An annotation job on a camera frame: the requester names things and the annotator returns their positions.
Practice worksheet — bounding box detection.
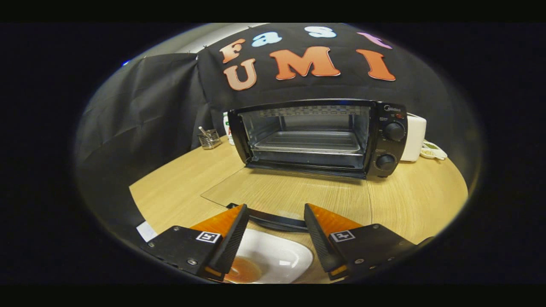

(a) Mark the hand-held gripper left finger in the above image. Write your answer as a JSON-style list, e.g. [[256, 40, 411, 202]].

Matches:
[[147, 204, 250, 282]]

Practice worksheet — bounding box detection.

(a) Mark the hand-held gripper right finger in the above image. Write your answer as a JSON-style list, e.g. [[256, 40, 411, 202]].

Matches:
[[304, 204, 435, 281]]

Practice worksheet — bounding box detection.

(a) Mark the black toaster oven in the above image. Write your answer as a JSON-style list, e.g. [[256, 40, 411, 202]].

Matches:
[[200, 99, 409, 233]]

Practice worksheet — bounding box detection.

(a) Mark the white bread toaster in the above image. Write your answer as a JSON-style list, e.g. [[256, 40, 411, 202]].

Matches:
[[400, 113, 427, 162]]

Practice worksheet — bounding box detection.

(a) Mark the white plate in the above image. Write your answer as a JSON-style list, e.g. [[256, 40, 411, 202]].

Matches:
[[224, 228, 314, 284]]

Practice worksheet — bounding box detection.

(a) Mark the white paper sheet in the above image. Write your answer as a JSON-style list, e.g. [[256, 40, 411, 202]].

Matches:
[[136, 221, 158, 243]]

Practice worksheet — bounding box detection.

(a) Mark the metal baking tray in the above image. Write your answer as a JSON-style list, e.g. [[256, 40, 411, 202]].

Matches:
[[254, 131, 362, 154]]

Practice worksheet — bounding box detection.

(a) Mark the clear square utensil holder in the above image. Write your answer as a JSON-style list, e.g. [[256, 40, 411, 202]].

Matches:
[[197, 126, 222, 150]]

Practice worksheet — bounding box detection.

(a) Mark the white bottle green label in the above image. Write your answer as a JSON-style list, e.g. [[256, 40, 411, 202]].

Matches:
[[222, 112, 235, 145]]

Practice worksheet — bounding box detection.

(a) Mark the small white snack dish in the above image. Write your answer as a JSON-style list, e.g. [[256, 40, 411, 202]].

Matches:
[[420, 141, 448, 160]]

